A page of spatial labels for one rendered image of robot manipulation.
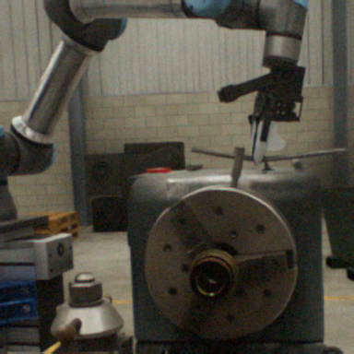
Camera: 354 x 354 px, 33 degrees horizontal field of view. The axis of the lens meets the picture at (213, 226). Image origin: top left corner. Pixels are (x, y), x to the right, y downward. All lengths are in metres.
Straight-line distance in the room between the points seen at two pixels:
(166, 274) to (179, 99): 10.20
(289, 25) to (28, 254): 0.78
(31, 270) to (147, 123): 10.06
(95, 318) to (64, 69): 0.97
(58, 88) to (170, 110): 9.87
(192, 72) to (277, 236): 10.32
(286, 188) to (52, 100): 0.62
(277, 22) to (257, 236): 0.42
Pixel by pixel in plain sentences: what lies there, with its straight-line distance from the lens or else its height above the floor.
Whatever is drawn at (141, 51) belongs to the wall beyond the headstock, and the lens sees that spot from 11.64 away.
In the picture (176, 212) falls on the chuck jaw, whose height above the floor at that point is 1.19.
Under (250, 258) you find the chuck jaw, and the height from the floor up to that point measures 1.10.
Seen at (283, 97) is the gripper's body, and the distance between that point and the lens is 1.23.
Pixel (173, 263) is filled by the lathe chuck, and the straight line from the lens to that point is 1.24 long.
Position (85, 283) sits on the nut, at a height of 1.17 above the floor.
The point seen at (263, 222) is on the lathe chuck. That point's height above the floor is 1.17.
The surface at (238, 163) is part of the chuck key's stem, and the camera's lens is 1.23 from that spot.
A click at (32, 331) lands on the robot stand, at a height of 0.90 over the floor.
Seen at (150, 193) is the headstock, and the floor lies 1.22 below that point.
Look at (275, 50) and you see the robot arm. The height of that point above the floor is 1.50.
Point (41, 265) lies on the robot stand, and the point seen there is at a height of 1.06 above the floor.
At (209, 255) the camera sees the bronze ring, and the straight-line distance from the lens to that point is 1.11.
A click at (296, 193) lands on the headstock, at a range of 1.36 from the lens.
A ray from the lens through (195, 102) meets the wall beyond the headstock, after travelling 11.34.
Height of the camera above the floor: 1.31
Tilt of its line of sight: 7 degrees down
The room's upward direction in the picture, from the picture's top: 2 degrees counter-clockwise
